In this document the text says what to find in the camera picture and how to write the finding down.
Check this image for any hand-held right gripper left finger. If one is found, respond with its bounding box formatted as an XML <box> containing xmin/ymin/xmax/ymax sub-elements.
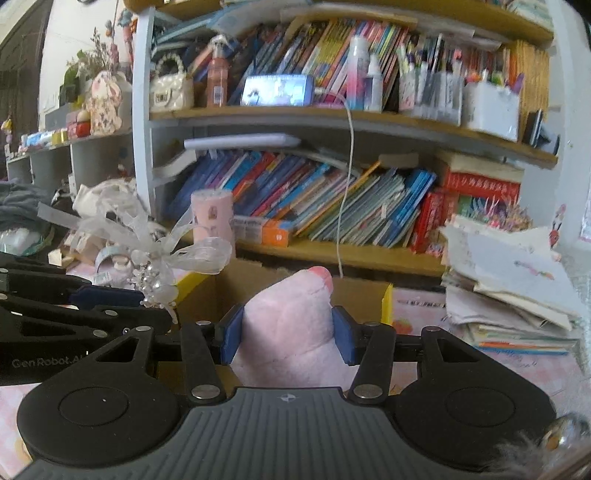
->
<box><xmin>95</xmin><ymin>305</ymin><xmax>245</xmax><ymax>404</ymax></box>

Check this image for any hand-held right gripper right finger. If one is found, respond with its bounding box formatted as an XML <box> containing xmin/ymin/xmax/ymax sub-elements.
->
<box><xmin>331</xmin><ymin>305</ymin><xmax>485</xmax><ymax>402</ymax></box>

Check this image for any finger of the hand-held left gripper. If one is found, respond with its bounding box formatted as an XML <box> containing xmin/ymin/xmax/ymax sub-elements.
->
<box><xmin>0</xmin><ymin>253</ymin><xmax>145</xmax><ymax>308</ymax></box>
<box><xmin>0</xmin><ymin>295</ymin><xmax>180</xmax><ymax>345</ymax></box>

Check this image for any yellow cardboard box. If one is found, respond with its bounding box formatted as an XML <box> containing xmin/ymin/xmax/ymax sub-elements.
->
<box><xmin>173</xmin><ymin>257</ymin><xmax>394</xmax><ymax>370</ymax></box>

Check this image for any white ribbon pearl bouquet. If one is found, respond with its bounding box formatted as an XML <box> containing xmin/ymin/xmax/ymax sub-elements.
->
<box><xmin>37</xmin><ymin>200</ymin><xmax>234</xmax><ymax>324</ymax></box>

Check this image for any pink plush toy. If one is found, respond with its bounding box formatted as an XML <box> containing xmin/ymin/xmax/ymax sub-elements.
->
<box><xmin>228</xmin><ymin>267</ymin><xmax>365</xmax><ymax>388</ymax></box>

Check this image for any small patterned tape roll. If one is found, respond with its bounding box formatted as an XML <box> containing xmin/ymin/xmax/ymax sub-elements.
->
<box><xmin>96</xmin><ymin>246</ymin><xmax>136</xmax><ymax>274</ymax></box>

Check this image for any cream hoodie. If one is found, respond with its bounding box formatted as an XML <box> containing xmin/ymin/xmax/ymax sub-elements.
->
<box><xmin>74</xmin><ymin>180</ymin><xmax>139</xmax><ymax>217</ymax></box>

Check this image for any long orange white box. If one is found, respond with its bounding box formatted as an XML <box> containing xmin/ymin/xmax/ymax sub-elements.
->
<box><xmin>231</xmin><ymin>216</ymin><xmax>296</xmax><ymax>247</ymax></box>

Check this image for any pink sticker-covered cylinder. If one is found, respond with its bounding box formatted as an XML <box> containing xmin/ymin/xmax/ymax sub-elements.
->
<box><xmin>191</xmin><ymin>189</ymin><xmax>237</xmax><ymax>259</ymax></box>

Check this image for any grey cloth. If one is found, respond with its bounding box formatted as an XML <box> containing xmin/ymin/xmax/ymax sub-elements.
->
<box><xmin>0</xmin><ymin>182</ymin><xmax>52</xmax><ymax>227</ymax></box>

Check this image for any row of colourful thin books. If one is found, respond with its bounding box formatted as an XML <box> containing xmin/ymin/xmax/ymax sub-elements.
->
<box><xmin>166</xmin><ymin>150</ymin><xmax>437</xmax><ymax>250</ymax></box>

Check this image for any red boxed book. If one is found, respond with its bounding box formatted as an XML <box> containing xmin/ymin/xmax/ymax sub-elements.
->
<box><xmin>411</xmin><ymin>191</ymin><xmax>448</xmax><ymax>254</ymax></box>

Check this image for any grey side shelf unit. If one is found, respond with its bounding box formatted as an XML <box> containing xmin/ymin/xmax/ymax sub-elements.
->
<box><xmin>7</xmin><ymin>130</ymin><xmax>136</xmax><ymax>188</ymax></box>

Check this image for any messy stack of papers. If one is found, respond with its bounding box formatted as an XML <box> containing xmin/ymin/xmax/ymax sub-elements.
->
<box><xmin>438</xmin><ymin>215</ymin><xmax>585</xmax><ymax>356</ymax></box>

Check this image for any floral plush rabbit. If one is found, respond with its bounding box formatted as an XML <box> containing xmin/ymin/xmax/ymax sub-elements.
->
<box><xmin>85</xmin><ymin>71</ymin><xmax>123</xmax><ymax>136</ymax></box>

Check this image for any flat white notebook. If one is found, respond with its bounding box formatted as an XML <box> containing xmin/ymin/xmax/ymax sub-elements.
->
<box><xmin>184</xmin><ymin>134</ymin><xmax>301</xmax><ymax>151</ymax></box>

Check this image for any thick red dictionary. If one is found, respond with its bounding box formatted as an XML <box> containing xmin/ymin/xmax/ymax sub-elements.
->
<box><xmin>436</xmin><ymin>152</ymin><xmax>525</xmax><ymax>217</ymax></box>

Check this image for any white pearl handbag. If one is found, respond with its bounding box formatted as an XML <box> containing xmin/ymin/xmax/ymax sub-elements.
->
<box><xmin>149</xmin><ymin>54</ymin><xmax>195</xmax><ymax>112</ymax></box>

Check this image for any dried flower bunch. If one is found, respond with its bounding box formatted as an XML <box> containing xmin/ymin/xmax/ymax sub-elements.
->
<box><xmin>65</xmin><ymin>37</ymin><xmax>122</xmax><ymax>93</ymax></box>

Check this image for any orange spray bottle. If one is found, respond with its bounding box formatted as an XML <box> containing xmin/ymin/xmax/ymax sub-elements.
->
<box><xmin>206</xmin><ymin>39</ymin><xmax>230</xmax><ymax>108</ymax></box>

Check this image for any small white bottle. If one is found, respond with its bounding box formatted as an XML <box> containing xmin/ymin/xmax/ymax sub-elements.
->
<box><xmin>365</xmin><ymin>53</ymin><xmax>384</xmax><ymax>112</ymax></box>

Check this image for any smartphone with lit screen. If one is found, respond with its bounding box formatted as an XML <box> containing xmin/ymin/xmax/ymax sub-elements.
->
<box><xmin>241</xmin><ymin>74</ymin><xmax>315</xmax><ymax>108</ymax></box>

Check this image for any pen holder full of pens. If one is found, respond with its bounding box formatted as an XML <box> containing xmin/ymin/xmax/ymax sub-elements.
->
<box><xmin>398</xmin><ymin>34</ymin><xmax>465</xmax><ymax>125</ymax></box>

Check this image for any tall white pink bottle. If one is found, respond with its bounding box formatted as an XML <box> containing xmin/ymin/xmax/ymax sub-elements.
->
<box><xmin>346</xmin><ymin>37</ymin><xmax>370</xmax><ymax>110</ymax></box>

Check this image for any white box of markers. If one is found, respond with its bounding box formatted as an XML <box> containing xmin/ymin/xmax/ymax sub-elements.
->
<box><xmin>463</xmin><ymin>69</ymin><xmax>523</xmax><ymax>141</ymax></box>

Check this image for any row of upright comic books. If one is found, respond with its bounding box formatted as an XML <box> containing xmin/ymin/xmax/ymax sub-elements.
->
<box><xmin>185</xmin><ymin>18</ymin><xmax>411</xmax><ymax>109</ymax></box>

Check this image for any grey fur keychain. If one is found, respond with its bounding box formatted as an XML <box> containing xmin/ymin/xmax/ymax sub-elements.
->
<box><xmin>494</xmin><ymin>414</ymin><xmax>591</xmax><ymax>480</ymax></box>

